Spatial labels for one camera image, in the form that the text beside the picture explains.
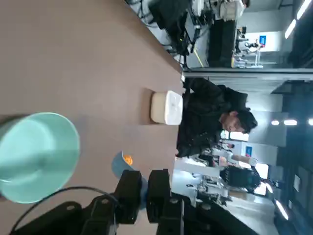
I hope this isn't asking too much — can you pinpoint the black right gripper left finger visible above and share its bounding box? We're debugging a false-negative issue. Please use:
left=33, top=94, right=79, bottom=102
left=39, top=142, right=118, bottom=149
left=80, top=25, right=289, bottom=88
left=9, top=169, right=143, bottom=235

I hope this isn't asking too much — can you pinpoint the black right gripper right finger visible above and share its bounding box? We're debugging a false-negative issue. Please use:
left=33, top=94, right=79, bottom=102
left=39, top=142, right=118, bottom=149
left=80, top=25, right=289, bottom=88
left=146, top=168, right=257, bottom=235

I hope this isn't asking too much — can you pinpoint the blue spoon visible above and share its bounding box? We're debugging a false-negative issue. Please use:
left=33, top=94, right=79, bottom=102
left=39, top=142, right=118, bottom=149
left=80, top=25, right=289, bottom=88
left=111, top=151, right=149, bottom=212

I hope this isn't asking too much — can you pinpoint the green bowl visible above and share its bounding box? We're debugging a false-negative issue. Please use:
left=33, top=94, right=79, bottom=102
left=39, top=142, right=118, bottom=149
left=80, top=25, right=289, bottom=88
left=0, top=112, right=81, bottom=205

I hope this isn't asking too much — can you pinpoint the black machine on stand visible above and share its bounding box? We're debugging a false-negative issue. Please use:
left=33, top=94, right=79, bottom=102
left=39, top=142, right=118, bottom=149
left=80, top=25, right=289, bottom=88
left=219, top=165, right=260, bottom=194

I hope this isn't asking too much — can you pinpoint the white rectangular plate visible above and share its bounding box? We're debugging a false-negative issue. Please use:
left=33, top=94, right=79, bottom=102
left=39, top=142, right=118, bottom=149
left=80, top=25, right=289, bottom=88
left=150, top=90, right=184, bottom=126

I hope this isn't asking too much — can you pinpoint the person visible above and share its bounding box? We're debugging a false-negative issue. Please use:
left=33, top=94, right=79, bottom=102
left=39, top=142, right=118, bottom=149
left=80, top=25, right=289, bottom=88
left=175, top=77, right=259, bottom=159

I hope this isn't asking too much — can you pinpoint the black partition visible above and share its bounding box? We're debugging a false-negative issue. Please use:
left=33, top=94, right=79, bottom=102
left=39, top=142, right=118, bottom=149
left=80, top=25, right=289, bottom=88
left=207, top=18, right=239, bottom=69

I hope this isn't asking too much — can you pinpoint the thin gripper cable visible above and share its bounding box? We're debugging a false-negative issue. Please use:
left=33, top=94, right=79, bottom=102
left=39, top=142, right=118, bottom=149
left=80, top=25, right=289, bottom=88
left=9, top=186, right=117, bottom=233

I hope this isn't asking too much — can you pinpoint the aluminium frame post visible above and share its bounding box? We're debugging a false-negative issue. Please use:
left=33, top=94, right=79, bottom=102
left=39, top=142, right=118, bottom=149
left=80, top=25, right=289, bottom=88
left=182, top=67, right=313, bottom=81

